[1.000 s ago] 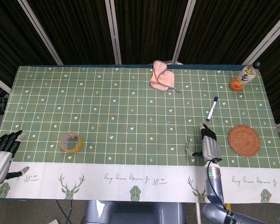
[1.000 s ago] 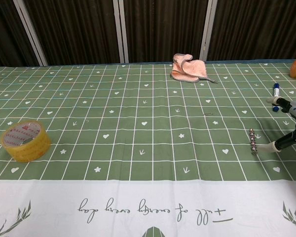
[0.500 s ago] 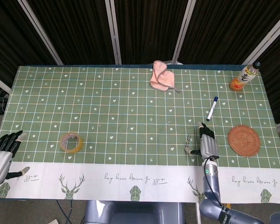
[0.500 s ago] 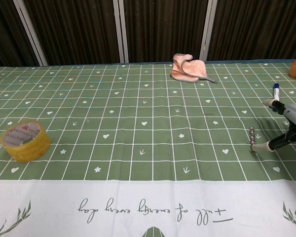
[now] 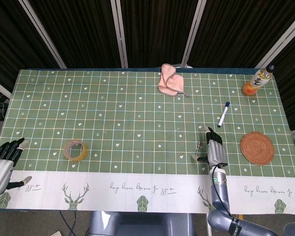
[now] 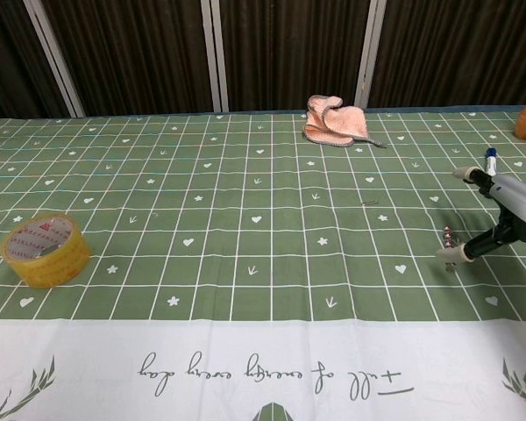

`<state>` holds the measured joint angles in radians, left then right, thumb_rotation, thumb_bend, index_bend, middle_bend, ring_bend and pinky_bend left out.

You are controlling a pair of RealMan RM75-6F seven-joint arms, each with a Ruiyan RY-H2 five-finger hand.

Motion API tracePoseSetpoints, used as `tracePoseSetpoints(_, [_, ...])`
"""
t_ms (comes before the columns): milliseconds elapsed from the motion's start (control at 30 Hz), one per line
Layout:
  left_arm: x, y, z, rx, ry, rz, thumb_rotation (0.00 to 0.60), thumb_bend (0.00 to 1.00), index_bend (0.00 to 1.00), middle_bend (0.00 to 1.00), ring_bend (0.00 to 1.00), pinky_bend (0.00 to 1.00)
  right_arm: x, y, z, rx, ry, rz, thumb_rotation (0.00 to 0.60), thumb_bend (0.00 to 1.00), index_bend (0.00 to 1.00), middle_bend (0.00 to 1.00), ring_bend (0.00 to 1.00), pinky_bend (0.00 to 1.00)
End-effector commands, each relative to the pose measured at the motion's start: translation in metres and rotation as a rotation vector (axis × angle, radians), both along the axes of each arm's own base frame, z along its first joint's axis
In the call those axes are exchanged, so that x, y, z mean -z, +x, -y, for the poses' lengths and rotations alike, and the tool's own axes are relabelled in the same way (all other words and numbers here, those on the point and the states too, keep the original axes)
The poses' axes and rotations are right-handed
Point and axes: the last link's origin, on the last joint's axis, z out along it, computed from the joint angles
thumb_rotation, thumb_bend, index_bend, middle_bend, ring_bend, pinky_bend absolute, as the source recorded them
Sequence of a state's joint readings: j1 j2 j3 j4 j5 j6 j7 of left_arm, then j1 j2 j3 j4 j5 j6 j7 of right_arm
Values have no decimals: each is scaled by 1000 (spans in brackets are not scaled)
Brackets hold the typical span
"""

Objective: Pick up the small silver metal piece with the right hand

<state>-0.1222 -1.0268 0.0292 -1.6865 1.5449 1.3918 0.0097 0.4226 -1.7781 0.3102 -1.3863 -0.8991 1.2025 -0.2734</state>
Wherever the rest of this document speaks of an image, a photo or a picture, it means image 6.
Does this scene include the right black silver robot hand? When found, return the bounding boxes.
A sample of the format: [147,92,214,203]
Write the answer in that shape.
[436,166,526,264]

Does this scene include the small beaded chain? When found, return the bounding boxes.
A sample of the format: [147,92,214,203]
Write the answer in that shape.
[442,225,460,272]

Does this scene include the white blue-capped marker pen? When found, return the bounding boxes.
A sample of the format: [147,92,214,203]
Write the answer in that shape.
[484,146,501,176]

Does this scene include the pink folded cloth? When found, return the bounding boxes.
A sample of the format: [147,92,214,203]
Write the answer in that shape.
[303,94,389,148]

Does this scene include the green grid deer tablecloth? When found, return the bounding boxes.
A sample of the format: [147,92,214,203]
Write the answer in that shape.
[0,104,526,421]

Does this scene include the clear yellowish packing tape roll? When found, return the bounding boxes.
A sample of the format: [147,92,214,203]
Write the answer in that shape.
[0,213,92,289]

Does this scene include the white partition frame post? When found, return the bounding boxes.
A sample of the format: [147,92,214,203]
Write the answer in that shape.
[24,0,88,118]
[200,0,230,111]
[357,0,387,110]

